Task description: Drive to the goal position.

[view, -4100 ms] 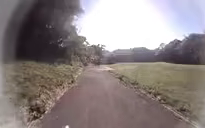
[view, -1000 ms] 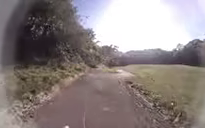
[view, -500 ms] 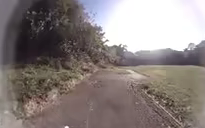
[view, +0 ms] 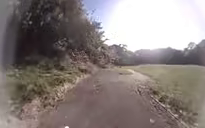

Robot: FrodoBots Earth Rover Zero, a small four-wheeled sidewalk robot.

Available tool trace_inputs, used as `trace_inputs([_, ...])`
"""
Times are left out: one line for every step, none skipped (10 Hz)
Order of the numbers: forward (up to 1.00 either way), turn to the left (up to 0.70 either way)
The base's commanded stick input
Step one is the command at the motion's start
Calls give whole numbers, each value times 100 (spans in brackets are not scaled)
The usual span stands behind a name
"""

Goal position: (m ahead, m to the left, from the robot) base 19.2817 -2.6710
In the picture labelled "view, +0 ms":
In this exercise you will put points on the grey paved path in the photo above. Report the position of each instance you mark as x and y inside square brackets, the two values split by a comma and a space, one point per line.
[103, 103]

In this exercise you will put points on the wood of dense trees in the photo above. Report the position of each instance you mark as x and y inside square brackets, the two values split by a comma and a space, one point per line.
[53, 30]

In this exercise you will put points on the grass verge with leaves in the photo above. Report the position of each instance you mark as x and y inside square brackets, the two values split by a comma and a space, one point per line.
[40, 80]

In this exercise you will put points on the distant row of trees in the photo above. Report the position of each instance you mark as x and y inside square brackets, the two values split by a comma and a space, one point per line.
[170, 55]

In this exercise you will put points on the open grass field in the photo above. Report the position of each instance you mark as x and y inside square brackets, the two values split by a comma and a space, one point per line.
[180, 80]

